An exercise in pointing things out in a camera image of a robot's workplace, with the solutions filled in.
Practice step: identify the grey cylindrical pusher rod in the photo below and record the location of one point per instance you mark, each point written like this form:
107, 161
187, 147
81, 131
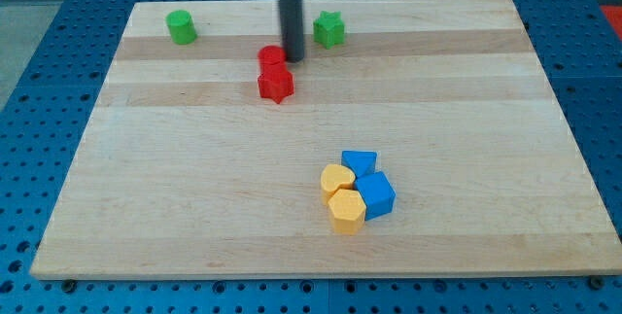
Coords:
292, 29

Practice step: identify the green star block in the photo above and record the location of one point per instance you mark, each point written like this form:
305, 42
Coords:
329, 29

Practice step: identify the red star block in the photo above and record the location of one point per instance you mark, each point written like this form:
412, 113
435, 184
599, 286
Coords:
276, 83

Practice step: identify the red cylinder block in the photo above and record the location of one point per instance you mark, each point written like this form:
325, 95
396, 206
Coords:
271, 56

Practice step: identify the green cylinder block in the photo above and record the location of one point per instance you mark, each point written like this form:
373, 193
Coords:
181, 28

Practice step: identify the blue triangle block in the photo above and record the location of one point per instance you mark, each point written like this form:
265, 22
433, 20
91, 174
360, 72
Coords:
362, 163

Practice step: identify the yellow heart block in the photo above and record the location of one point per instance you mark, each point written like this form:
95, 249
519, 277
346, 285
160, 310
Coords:
333, 178

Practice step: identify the light wooden board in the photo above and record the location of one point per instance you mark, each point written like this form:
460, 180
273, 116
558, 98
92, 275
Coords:
185, 172

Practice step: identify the blue cube block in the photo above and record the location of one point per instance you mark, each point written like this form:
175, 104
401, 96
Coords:
377, 193

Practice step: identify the yellow hexagon block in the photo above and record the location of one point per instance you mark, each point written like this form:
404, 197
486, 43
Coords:
346, 212

